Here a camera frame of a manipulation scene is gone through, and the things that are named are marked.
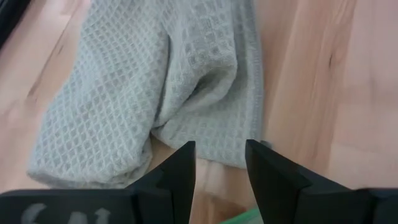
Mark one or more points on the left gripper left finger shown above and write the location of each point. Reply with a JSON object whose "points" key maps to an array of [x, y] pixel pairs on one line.
{"points": [[168, 193]]}

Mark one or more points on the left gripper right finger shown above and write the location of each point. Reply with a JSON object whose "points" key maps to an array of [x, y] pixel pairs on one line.
{"points": [[280, 193]]}

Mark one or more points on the grey waffle-weave towel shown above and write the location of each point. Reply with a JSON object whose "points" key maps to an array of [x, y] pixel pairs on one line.
{"points": [[124, 93]]}

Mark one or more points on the green microfiber towel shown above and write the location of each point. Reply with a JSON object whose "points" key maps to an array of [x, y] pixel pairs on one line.
{"points": [[245, 217]]}

